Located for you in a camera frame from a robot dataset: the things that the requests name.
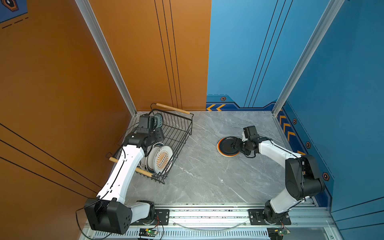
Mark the grey green plate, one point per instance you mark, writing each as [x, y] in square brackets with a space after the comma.
[159, 120]

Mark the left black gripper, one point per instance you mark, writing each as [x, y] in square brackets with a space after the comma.
[159, 134]

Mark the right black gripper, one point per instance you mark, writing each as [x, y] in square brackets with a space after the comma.
[236, 145]

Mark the black plate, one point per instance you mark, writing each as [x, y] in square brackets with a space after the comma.
[228, 145]

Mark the aluminium mounting rail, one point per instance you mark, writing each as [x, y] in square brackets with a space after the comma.
[230, 222]

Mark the orange plate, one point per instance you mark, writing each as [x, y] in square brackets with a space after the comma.
[223, 153]

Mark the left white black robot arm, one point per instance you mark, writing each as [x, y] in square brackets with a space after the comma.
[108, 211]

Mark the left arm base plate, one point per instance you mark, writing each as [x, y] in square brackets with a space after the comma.
[162, 215]

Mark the black wire dish rack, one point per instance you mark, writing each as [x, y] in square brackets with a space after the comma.
[177, 128]

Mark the circuit board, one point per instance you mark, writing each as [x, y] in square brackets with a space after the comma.
[148, 234]
[277, 234]

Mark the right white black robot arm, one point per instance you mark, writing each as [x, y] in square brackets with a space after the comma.
[302, 175]

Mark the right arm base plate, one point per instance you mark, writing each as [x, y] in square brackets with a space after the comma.
[255, 216]

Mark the white patterned plate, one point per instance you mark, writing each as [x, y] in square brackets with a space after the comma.
[151, 157]
[143, 164]
[162, 158]

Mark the right circuit board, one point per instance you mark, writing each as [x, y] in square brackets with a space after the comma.
[277, 234]

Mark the left circuit board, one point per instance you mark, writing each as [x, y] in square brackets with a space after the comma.
[148, 234]

